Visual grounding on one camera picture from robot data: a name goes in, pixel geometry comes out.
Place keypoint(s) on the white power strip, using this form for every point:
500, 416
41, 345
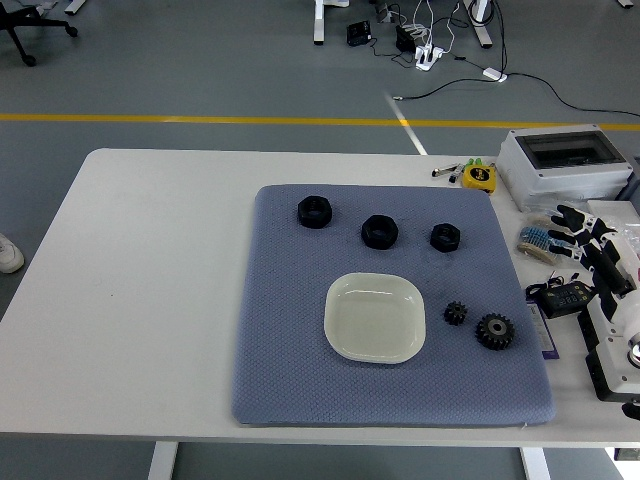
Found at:
427, 57

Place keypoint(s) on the white purple-edged packet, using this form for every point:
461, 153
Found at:
545, 340

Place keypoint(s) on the large black gear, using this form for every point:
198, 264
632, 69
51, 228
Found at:
487, 339

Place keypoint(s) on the black digital meter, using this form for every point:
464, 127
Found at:
560, 299

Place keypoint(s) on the large black threaded nut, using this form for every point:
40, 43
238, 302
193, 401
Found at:
303, 218

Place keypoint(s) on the white flat box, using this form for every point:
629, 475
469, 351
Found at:
620, 207

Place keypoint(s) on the small black gear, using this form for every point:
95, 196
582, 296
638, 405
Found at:
455, 314

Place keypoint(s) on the white black-edged device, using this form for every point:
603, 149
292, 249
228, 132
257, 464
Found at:
607, 365

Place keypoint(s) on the blue-grey textured mat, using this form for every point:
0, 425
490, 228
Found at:
280, 350

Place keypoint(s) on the bag of blue resistors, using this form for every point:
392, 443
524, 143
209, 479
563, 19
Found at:
535, 237

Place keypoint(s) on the yellow tape measure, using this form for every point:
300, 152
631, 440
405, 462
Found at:
477, 176

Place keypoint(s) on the white small adapter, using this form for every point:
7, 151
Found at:
494, 74

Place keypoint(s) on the black power adapter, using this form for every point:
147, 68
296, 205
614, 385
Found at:
405, 39

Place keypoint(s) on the white square dish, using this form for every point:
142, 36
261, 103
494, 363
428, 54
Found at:
375, 320

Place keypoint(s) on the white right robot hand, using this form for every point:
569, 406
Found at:
600, 250

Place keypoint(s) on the small black silver tool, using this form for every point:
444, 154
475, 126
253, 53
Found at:
455, 176

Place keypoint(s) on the small black hexagonal nut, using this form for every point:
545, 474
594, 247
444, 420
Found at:
435, 245

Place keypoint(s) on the white desk leg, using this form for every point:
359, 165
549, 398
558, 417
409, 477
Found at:
321, 22
480, 25

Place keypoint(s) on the silver utility knife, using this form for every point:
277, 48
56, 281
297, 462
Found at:
442, 171

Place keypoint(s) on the green-capped markers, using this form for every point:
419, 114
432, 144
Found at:
474, 162

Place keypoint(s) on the black electronics box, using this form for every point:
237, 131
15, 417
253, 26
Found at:
358, 33

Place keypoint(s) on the person's white shoe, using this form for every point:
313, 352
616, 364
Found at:
9, 255

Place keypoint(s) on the black office chair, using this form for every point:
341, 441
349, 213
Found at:
15, 26

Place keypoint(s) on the grey electrical enclosure box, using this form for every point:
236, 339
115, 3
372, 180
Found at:
515, 165

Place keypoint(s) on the white table leg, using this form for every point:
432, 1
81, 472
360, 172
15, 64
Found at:
535, 465
162, 462

